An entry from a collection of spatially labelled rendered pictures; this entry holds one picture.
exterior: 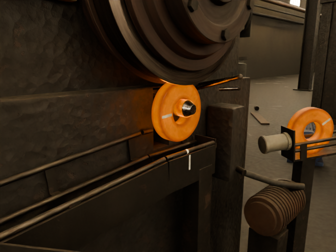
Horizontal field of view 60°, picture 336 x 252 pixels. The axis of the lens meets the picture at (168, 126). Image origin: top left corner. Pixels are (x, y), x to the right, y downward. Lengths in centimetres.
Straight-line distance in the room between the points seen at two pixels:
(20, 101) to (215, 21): 42
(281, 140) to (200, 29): 53
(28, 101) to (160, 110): 28
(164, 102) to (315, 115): 56
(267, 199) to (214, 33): 53
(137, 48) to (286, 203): 66
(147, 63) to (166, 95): 11
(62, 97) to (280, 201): 69
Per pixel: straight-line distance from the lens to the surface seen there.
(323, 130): 110
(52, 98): 62
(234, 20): 71
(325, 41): 485
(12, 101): 59
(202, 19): 61
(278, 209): 95
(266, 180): 97
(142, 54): 61
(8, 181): 60
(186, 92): 74
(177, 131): 74
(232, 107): 89
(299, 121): 104
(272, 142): 99
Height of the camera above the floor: 95
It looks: 13 degrees down
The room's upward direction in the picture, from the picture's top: straight up
